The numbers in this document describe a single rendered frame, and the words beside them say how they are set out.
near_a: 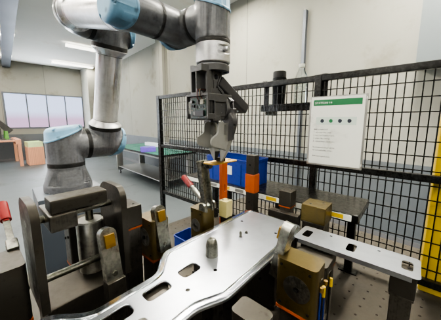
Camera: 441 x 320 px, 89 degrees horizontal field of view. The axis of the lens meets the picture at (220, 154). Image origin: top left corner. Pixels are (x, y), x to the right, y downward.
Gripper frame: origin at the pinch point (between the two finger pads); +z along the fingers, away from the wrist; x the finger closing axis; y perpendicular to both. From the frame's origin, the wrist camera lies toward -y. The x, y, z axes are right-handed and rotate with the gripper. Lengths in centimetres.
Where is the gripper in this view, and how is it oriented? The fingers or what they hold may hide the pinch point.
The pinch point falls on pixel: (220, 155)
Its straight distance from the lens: 54.4
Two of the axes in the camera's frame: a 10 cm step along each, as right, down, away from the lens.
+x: 7.2, 1.1, -6.9
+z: 0.1, 9.9, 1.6
